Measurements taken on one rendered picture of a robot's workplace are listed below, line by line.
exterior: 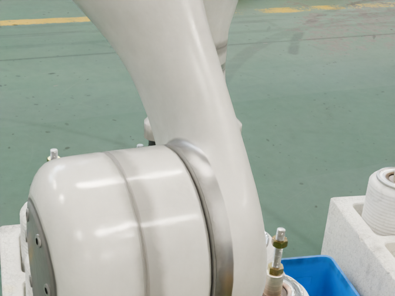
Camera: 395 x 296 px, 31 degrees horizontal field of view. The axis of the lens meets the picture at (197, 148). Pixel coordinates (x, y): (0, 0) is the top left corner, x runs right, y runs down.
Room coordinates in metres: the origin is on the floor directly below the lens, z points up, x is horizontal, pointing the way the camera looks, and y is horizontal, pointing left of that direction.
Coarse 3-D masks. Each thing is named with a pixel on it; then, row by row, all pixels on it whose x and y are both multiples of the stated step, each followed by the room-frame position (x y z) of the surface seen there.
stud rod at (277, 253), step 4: (280, 228) 0.71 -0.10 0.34; (276, 232) 0.71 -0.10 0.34; (280, 232) 0.70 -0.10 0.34; (284, 232) 0.71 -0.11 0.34; (276, 236) 0.71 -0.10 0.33; (280, 236) 0.70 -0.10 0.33; (280, 240) 0.70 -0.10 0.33; (276, 248) 0.70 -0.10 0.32; (276, 252) 0.70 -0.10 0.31; (280, 252) 0.70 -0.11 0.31; (276, 256) 0.70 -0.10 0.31; (280, 256) 0.70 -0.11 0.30; (276, 260) 0.70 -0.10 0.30; (280, 260) 0.70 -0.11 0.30; (272, 264) 0.71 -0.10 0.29; (276, 264) 0.70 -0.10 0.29
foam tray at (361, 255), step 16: (336, 208) 1.05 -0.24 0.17; (352, 208) 1.05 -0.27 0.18; (336, 224) 1.05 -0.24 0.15; (352, 224) 1.00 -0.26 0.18; (336, 240) 1.04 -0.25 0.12; (352, 240) 0.99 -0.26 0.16; (368, 240) 0.95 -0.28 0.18; (384, 240) 0.96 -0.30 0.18; (336, 256) 1.03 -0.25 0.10; (352, 256) 0.98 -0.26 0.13; (368, 256) 0.93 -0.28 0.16; (384, 256) 0.91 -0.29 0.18; (352, 272) 0.97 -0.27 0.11; (368, 272) 0.92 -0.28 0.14; (384, 272) 0.88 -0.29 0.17; (368, 288) 0.91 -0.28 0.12; (384, 288) 0.87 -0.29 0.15
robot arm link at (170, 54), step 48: (96, 0) 0.35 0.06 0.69; (144, 0) 0.34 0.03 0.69; (192, 0) 0.34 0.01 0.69; (144, 48) 0.34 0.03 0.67; (192, 48) 0.32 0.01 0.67; (144, 96) 0.35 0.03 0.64; (192, 96) 0.31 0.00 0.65; (192, 144) 0.30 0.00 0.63; (240, 144) 0.30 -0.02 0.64; (240, 192) 0.28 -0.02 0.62; (240, 240) 0.27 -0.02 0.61; (240, 288) 0.26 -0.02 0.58
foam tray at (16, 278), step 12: (0, 228) 0.90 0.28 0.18; (12, 228) 0.90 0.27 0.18; (0, 240) 0.87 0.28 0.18; (12, 240) 0.87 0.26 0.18; (0, 252) 0.85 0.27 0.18; (12, 252) 0.85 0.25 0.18; (12, 264) 0.82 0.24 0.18; (12, 276) 0.79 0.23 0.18; (24, 276) 0.79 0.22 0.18; (12, 288) 0.76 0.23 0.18; (24, 288) 0.78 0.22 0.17
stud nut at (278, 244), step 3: (273, 237) 0.71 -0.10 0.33; (285, 237) 0.71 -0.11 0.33; (273, 240) 0.70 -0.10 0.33; (276, 240) 0.70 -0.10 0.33; (285, 240) 0.70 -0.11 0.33; (273, 243) 0.70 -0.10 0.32; (276, 243) 0.70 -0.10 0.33; (279, 243) 0.70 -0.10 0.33; (282, 243) 0.70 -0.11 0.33; (285, 243) 0.70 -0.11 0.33; (273, 246) 0.70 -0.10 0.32; (276, 246) 0.70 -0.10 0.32; (279, 246) 0.70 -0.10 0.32; (282, 246) 0.70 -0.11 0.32; (285, 246) 0.70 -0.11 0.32
